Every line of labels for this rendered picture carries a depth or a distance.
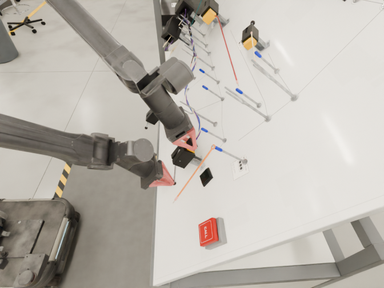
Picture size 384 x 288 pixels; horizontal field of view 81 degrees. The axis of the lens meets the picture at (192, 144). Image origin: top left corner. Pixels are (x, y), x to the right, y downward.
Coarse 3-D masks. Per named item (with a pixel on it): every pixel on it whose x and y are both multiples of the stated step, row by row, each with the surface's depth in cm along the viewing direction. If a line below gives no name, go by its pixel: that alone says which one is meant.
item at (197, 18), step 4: (180, 0) 105; (184, 0) 101; (188, 0) 106; (176, 4) 109; (180, 4) 102; (184, 4) 102; (188, 4) 102; (192, 4) 106; (176, 8) 106; (180, 8) 103; (184, 8) 107; (188, 8) 107; (192, 8) 103; (176, 12) 104; (180, 12) 107; (184, 12) 108; (188, 12) 105; (192, 12) 104; (180, 16) 105; (184, 16) 108; (188, 16) 106; (192, 16) 110; (196, 16) 109; (196, 20) 111; (200, 20) 112; (200, 24) 112
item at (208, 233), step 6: (204, 222) 52; (210, 222) 50; (204, 228) 51; (210, 228) 50; (216, 228) 49; (204, 234) 50; (210, 234) 49; (216, 234) 48; (204, 240) 50; (210, 240) 48; (216, 240) 48; (204, 246) 50
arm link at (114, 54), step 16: (48, 0) 56; (64, 0) 55; (64, 16) 54; (80, 16) 54; (80, 32) 53; (96, 32) 53; (96, 48) 52; (112, 48) 51; (112, 64) 50; (128, 80) 49
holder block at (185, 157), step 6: (174, 150) 65; (180, 150) 62; (186, 150) 61; (174, 156) 64; (180, 156) 61; (186, 156) 62; (192, 156) 62; (174, 162) 62; (180, 162) 63; (186, 162) 63
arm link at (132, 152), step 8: (104, 136) 55; (112, 144) 56; (120, 144) 53; (128, 144) 51; (136, 144) 52; (144, 144) 54; (112, 152) 56; (120, 152) 53; (128, 152) 51; (136, 152) 52; (144, 152) 53; (152, 152) 55; (112, 160) 55; (128, 160) 54; (136, 160) 53; (144, 160) 53; (88, 168) 53; (96, 168) 54; (104, 168) 54; (112, 168) 55
